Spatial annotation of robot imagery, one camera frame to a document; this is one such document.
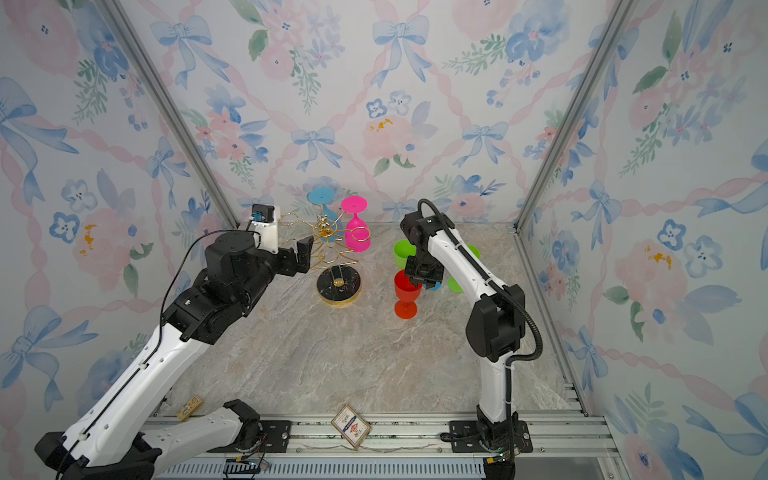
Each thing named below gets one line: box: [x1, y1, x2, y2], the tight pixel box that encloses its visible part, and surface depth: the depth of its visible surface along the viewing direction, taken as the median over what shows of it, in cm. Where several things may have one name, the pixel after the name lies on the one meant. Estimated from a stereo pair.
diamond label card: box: [330, 404, 372, 449], surface depth 76 cm
